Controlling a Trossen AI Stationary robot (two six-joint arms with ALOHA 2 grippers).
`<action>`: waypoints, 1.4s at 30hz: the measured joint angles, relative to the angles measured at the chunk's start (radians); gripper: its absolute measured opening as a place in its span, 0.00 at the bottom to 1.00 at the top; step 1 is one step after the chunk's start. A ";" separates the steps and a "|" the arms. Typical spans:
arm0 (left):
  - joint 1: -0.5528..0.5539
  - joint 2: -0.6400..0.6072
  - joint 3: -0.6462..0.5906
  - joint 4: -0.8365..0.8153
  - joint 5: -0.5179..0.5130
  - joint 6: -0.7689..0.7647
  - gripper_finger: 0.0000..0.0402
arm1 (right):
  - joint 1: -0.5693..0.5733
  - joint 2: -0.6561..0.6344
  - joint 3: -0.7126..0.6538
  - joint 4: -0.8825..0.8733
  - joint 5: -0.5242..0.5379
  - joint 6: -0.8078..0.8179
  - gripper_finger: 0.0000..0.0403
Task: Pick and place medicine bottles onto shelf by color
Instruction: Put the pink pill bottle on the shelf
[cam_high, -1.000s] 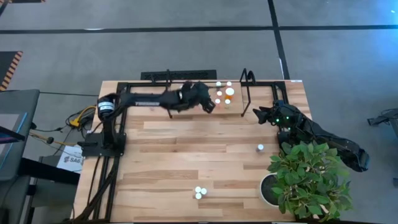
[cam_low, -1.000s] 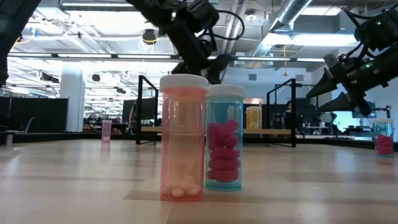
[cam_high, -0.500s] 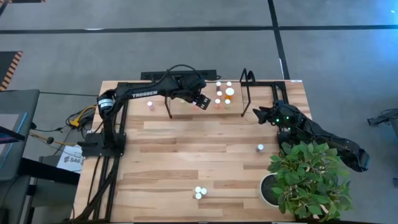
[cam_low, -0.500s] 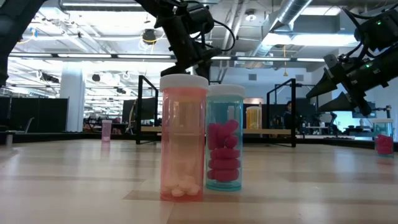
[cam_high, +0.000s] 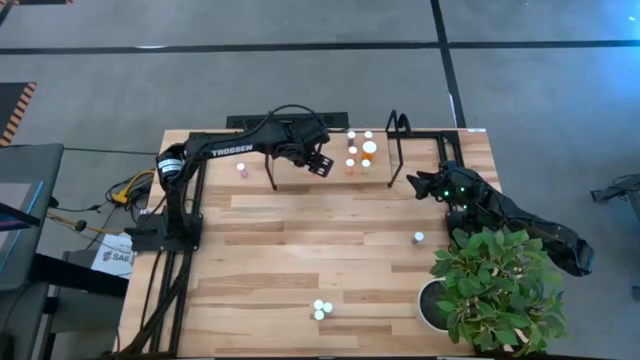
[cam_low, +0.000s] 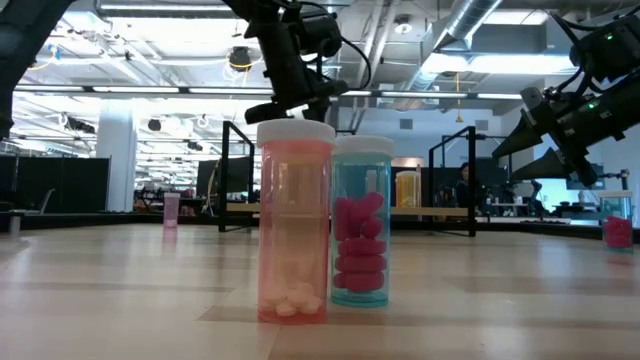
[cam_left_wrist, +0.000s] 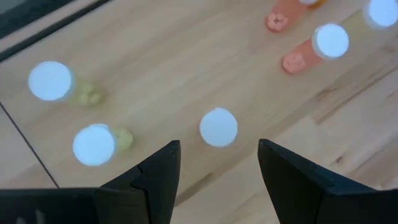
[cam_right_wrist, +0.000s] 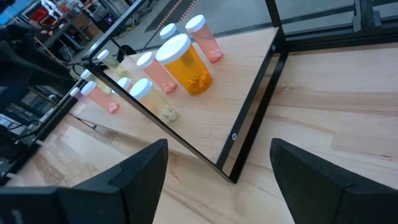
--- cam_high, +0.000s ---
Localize black perforated strip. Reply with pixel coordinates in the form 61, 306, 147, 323
225, 111, 350, 130

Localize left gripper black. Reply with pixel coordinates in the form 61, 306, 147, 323
282, 122, 335, 179

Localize wooden shelf black metal legs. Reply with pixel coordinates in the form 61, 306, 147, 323
260, 108, 412, 191

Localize dark grey cart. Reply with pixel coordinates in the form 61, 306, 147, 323
0, 143, 66, 360

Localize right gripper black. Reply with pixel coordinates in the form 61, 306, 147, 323
406, 160, 484, 210

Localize black crossbar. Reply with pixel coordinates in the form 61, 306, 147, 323
28, 252, 130, 300

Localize green potted plant white pot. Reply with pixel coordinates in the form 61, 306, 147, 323
417, 225, 569, 357

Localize black cable bundle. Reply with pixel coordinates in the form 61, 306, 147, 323
117, 249, 194, 357

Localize yellow cable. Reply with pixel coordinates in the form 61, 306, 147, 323
110, 169, 156, 204

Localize white printed paper sheet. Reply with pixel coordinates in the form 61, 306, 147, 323
91, 232, 135, 279

